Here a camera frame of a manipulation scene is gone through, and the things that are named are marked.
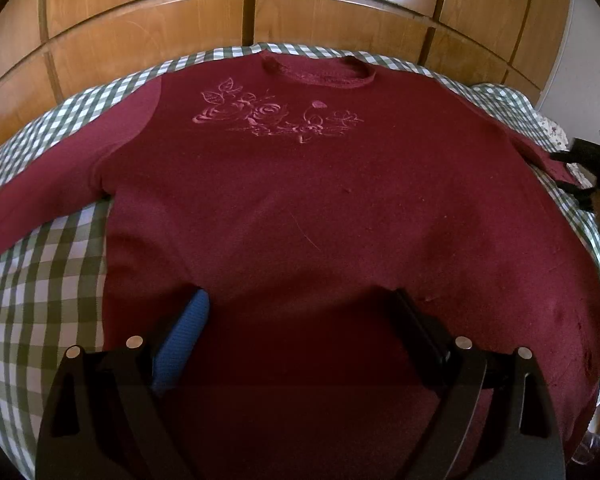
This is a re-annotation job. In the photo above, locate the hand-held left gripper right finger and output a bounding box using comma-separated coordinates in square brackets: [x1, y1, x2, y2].
[385, 287, 566, 480]

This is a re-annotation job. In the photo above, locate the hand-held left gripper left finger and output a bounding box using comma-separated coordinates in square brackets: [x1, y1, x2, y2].
[35, 285, 211, 480]

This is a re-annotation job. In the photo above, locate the maroon embroidered sweater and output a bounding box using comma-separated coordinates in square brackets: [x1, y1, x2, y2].
[0, 52, 600, 480]

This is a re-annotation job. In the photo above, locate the white floral cloth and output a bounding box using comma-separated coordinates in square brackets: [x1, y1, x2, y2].
[532, 110, 571, 153]

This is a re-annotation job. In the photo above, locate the green checkered bed blanket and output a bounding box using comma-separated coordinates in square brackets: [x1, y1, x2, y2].
[0, 42, 600, 480]

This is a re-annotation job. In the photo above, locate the wooden panelled wardrobe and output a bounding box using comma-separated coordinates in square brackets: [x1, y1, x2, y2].
[0, 0, 576, 161]

